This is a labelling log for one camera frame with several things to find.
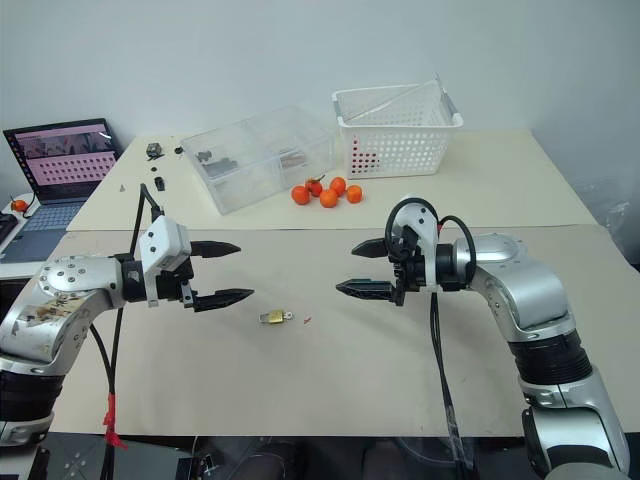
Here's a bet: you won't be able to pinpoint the small orange fruit with stem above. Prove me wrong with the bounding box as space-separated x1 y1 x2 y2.
9 195 35 219

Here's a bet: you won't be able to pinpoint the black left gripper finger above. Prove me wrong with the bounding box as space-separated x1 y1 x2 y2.
189 240 243 262
192 287 257 314

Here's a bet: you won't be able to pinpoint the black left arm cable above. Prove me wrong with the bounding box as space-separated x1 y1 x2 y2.
88 182 166 480

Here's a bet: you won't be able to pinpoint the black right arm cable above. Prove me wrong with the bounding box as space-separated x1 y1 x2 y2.
383 196 477 480

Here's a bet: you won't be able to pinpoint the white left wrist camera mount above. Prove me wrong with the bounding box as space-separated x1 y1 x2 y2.
138 215 194 307

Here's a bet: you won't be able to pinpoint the red tape on cable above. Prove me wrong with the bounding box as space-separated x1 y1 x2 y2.
102 393 128 452

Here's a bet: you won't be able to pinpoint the open laptop computer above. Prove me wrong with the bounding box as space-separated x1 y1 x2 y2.
0 117 123 264

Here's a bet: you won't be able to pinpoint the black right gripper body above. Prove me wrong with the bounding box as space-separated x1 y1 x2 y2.
386 225 427 308

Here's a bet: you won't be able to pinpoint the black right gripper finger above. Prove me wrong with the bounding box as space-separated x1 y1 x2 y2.
335 278 397 301
350 237 391 260

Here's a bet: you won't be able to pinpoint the clear plastic compartment box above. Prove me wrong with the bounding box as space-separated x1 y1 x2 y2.
180 104 337 216

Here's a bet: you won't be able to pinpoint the white perforated plastic basket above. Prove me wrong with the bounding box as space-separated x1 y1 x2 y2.
330 73 465 181

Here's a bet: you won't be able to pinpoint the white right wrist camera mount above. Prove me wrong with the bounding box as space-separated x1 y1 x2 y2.
393 198 442 294

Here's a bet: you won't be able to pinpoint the black parts in clear box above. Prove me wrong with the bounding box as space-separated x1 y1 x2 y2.
196 148 240 175

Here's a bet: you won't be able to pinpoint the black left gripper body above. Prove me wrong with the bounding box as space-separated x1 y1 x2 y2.
155 254 201 313

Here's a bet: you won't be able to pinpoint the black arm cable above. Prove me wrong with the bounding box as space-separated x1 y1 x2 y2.
383 196 477 480
88 182 166 480

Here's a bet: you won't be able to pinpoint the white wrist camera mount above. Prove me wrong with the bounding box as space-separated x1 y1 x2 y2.
393 198 442 294
138 215 194 307

